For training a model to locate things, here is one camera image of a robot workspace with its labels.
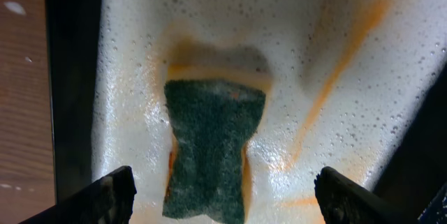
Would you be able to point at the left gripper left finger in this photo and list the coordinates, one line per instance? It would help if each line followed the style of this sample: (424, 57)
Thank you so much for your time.
(107, 200)

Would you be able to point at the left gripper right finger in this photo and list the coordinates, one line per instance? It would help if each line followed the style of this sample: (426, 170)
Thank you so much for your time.
(342, 201)

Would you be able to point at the green yellow sponge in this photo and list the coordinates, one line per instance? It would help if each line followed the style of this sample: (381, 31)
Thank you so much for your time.
(213, 113)

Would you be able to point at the rectangular soapy water tray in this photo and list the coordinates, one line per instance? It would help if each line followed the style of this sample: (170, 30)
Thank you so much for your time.
(343, 81)

